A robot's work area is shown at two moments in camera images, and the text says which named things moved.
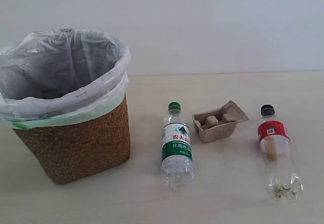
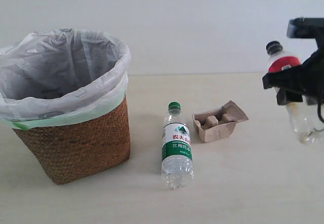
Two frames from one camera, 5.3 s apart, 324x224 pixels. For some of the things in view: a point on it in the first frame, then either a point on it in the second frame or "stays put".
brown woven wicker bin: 74,148 stays put
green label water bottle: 177,171 stays put
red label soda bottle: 275,143 → 303,117
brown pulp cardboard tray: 219,123 stays put
